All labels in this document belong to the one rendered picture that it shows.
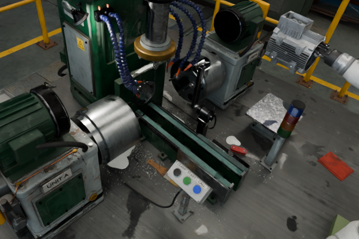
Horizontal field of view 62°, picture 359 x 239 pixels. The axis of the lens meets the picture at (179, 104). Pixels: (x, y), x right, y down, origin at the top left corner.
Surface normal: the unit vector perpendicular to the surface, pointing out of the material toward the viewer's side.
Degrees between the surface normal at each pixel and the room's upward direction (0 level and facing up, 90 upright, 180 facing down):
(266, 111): 0
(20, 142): 0
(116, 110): 17
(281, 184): 0
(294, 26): 89
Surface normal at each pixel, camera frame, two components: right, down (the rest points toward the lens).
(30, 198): 0.72, 0.52
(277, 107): 0.11, -0.73
